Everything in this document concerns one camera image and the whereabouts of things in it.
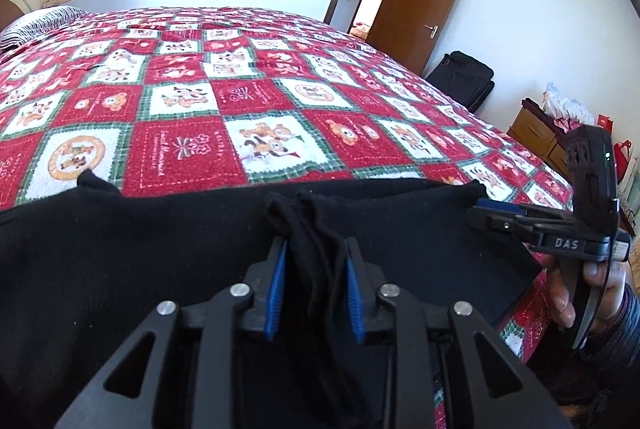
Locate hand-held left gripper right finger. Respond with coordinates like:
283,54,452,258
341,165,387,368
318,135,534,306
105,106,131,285
336,236,556,429

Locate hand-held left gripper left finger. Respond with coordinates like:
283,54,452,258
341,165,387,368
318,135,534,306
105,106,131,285
54,236,290,429

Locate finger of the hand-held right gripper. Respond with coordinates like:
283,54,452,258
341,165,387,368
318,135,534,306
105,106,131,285
472,198,576,225
469,208,543,240

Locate black pants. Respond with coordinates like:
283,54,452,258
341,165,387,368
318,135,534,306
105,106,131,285
0,169,543,429

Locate person's right forearm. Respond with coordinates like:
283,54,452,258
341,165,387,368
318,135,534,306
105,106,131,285
525,284,640,429

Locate person's right hand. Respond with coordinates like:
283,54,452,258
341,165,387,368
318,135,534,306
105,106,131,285
541,254,630,335

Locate wooden cabinet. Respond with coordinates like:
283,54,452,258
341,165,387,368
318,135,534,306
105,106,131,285
507,98,576,170

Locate pile of clothes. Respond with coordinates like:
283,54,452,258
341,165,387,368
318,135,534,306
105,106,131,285
522,82,598,132

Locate black folding chair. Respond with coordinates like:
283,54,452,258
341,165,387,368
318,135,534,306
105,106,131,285
425,50,496,112

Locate red checkered printed bed sheet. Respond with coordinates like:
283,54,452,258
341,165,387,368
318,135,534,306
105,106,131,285
0,6,576,429

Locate brown wooden door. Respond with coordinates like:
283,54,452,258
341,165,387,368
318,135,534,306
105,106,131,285
370,0,473,77

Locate striped pillow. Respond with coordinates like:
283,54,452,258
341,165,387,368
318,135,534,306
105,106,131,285
0,6,91,55

